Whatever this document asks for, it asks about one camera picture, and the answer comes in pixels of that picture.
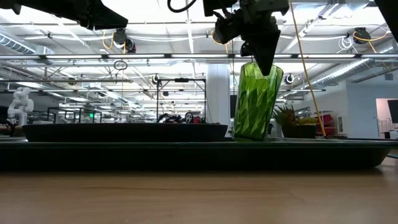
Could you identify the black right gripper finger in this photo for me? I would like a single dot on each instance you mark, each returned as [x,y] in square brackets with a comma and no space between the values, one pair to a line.
[246,49]
[262,40]

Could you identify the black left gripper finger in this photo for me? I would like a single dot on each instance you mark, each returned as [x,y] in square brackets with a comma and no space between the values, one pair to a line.
[105,18]

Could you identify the green faceted plastic cup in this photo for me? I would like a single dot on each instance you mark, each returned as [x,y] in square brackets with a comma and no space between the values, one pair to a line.
[255,105]

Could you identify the dark round plate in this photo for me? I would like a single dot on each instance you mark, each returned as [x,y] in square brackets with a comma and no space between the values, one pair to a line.
[124,132]

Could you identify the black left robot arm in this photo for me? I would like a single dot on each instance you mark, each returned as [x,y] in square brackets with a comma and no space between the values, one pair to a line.
[9,4]

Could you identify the dark green serving tray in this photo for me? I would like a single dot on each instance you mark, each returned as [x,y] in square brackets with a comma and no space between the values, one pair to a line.
[186,155]

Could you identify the long ceiling light bar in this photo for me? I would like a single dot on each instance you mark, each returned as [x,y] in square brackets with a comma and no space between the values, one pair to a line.
[140,56]

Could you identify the white building pillar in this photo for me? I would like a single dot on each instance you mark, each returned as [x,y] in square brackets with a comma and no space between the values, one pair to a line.
[218,93]

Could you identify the black standing monitor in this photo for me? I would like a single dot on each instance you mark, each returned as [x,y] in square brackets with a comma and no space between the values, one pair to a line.
[233,105]

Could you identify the white ghost mask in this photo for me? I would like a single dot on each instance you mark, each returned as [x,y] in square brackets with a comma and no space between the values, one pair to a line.
[189,117]

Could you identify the potted plant black pot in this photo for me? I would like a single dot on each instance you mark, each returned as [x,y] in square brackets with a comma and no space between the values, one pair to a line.
[295,127]

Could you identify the red storage bin shelf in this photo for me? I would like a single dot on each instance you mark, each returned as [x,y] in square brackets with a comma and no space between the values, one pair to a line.
[329,123]

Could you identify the black metal frame stand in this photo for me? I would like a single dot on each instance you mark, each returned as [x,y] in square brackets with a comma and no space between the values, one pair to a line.
[157,99]

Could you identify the dark wall screen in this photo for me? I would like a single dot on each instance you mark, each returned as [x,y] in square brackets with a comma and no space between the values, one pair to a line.
[393,110]

